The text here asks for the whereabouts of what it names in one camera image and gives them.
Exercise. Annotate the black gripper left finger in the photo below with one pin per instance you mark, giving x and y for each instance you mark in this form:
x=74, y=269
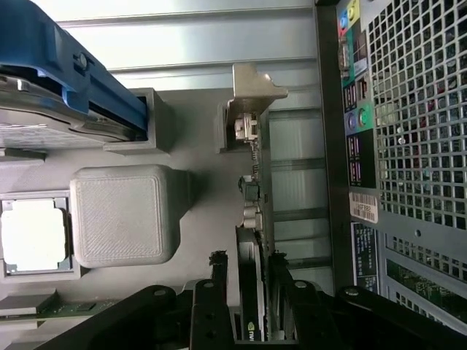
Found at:
x=208, y=317

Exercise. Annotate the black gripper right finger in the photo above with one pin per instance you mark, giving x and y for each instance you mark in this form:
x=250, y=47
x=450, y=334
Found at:
x=306, y=313

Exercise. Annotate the white barcode label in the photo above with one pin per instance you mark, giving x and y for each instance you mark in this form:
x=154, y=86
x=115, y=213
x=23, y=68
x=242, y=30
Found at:
x=364, y=207

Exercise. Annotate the grey 3D-printed parts rack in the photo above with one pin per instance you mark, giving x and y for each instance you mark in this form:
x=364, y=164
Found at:
x=120, y=215

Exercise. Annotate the green RAM stick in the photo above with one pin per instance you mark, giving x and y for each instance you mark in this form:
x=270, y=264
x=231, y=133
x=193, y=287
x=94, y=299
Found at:
x=62, y=305

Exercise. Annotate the silver CPU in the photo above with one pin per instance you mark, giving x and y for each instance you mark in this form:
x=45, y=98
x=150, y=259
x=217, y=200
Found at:
x=33, y=237

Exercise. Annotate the grey open PC case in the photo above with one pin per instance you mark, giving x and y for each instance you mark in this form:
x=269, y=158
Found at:
x=412, y=146

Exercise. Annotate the hard disk in blue carrier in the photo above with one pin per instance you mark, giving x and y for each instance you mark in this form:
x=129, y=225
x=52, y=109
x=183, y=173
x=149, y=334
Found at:
x=54, y=105

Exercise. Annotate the graphics card with metal bracket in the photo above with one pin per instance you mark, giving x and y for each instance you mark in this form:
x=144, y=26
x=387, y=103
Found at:
x=251, y=255

